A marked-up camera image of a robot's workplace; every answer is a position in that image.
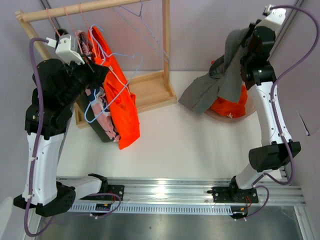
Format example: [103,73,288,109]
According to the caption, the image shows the dark olive shorts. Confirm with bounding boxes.
[56,28,116,143]

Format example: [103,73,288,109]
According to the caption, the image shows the orange shorts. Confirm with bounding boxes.
[88,27,140,150]
[208,59,248,119]

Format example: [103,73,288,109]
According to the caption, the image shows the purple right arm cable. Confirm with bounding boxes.
[233,5,320,222]

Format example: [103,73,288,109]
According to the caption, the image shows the wooden clothes rack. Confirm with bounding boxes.
[15,0,177,113]

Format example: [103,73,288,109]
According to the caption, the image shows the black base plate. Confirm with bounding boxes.
[98,184,125,201]
[207,186,259,204]

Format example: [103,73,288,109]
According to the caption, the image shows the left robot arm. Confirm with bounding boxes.
[13,58,109,217]

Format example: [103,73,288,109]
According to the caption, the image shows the grey shorts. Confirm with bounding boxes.
[178,28,249,114]

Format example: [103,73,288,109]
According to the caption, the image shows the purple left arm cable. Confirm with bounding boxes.
[23,37,122,238]

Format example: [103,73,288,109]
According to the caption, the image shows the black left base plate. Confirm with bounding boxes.
[98,184,125,201]

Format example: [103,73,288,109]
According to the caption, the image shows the pink translucent plastic basin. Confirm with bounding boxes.
[205,105,256,124]

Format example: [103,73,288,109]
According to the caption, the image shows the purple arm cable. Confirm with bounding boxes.
[233,5,320,222]
[23,37,122,238]

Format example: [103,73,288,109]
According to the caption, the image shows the aluminium mounting rail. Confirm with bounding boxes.
[108,177,306,206]

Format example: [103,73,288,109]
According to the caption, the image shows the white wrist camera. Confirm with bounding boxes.
[258,4,287,31]
[46,34,85,65]

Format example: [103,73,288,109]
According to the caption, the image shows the white slotted cable duct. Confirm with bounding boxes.
[68,202,233,216]

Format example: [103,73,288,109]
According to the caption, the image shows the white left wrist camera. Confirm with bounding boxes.
[46,34,85,65]

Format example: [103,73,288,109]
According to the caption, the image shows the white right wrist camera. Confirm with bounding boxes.
[258,4,287,31]

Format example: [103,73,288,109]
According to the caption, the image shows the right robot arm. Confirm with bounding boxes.
[228,20,301,202]

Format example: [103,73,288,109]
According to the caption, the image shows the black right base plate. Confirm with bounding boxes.
[207,186,259,204]

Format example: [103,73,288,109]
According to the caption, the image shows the pink patterned shorts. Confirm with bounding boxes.
[77,29,121,143]

